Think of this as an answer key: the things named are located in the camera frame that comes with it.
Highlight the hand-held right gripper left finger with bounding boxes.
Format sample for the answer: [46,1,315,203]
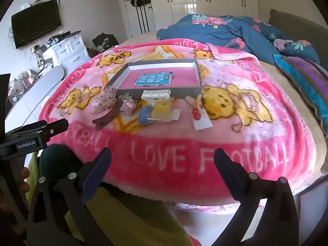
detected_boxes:
[27,147,112,246]

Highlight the white claw hair clip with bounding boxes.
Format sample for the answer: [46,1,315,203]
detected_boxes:
[141,89,172,105]

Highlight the blue hair clip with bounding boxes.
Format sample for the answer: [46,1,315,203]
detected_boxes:
[138,105,154,126]

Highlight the pink dotted bow hair clip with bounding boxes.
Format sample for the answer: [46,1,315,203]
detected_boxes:
[91,85,118,120]

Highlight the olive green headboard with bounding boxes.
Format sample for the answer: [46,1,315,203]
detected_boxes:
[268,9,328,62]

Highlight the white drawer cabinet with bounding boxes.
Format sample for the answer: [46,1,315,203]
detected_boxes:
[42,31,90,75]

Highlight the brown hair clip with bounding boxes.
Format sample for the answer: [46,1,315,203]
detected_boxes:
[92,102,123,131]

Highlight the purple cloth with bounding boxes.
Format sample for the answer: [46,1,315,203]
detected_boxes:
[273,38,290,50]

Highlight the yellow hair ties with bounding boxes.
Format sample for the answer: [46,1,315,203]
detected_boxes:
[151,100,173,122]

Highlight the peach hair clip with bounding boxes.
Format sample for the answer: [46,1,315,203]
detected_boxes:
[185,95,205,109]

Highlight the red earrings card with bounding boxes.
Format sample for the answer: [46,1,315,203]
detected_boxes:
[189,108,213,131]

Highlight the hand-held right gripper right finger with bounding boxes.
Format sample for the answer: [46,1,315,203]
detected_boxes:
[214,148,299,246]

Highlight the grey cardboard box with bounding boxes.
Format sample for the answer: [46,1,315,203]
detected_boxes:
[104,59,203,100]

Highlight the black wall television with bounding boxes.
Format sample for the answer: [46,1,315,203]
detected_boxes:
[11,0,62,49]

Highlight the white rounded desk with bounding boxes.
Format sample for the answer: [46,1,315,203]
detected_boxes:
[5,65,64,123]

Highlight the white door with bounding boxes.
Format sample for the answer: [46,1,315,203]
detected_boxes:
[115,0,157,39]

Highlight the pink printed blanket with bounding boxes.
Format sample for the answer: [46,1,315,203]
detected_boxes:
[38,38,318,214]

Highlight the small flower hair clip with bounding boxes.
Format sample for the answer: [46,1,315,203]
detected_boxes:
[118,94,137,114]

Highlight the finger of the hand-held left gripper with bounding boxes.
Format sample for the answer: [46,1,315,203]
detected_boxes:
[38,119,69,140]

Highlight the black bag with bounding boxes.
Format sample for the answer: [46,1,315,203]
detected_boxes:
[92,33,120,52]

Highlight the person's left hand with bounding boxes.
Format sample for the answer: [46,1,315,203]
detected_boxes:
[20,167,31,193]

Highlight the blue floral duvet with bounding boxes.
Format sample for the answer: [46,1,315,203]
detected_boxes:
[156,14,321,66]

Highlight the striped pillow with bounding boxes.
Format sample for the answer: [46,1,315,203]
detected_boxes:
[273,54,328,134]

